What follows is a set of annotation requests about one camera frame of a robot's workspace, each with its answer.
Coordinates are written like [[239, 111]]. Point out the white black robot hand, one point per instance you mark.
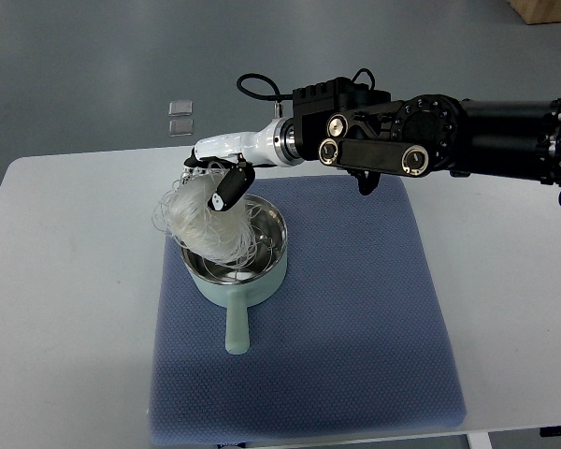
[[240, 154]]

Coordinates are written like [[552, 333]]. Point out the blue textured mat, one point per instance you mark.
[[354, 339]]

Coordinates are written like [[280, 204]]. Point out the mint green steel pot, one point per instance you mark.
[[236, 298]]

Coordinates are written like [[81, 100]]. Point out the white vermicelli bundle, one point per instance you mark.
[[223, 237]]

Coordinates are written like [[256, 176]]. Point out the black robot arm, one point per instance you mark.
[[353, 126]]

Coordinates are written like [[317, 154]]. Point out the upper floor metal plate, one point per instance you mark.
[[179, 108]]

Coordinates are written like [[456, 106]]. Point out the wooden box corner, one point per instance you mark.
[[538, 11]]

